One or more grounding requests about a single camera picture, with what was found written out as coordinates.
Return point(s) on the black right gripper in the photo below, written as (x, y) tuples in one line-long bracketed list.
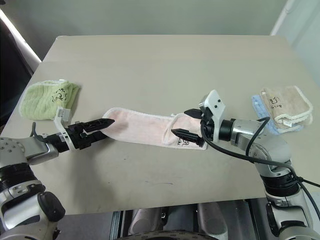
[(210, 130)]

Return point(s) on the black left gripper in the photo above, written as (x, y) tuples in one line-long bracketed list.
[(78, 137)]

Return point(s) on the pink towel with white trim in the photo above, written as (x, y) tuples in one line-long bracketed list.
[(145, 127)]

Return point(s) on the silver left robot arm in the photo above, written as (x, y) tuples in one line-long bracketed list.
[(22, 150)]

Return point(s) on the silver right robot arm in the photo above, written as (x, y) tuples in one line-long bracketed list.
[(265, 150)]

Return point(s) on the folded green towel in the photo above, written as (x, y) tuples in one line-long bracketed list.
[(42, 102)]

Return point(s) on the folded light blue towel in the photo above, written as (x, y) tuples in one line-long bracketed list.
[(260, 107)]

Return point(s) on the folded beige towel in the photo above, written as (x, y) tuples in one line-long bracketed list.
[(290, 105)]

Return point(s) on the grey rounded shape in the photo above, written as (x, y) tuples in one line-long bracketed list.
[(217, 217), (146, 221)]

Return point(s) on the black board with white edge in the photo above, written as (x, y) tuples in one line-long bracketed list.
[(12, 65)]

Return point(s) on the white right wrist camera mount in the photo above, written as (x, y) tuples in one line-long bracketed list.
[(216, 103)]

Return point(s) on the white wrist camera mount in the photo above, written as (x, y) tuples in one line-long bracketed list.
[(216, 103), (63, 116)]

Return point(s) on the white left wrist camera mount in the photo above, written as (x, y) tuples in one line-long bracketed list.
[(63, 116)]

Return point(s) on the white window frame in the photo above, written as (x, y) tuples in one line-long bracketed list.
[(281, 17)]

